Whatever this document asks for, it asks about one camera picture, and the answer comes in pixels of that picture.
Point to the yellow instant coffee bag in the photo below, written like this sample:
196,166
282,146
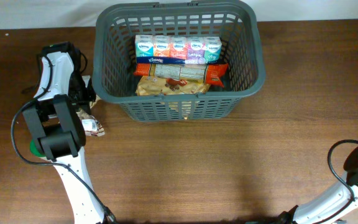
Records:
173,109

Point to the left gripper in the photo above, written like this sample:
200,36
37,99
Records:
84,101

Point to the dark grey plastic basket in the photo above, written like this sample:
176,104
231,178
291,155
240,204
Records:
234,22

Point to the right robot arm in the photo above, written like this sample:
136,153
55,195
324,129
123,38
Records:
335,202

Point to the green lid jar lower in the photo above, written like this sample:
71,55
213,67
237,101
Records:
35,151

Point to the brown pastry snack bag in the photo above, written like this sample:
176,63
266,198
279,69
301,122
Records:
90,124

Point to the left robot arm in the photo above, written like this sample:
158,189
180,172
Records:
58,134

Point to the orange spaghetti pasta packet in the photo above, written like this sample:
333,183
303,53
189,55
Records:
207,74

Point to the white blue tissue pack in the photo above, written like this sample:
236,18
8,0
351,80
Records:
163,49

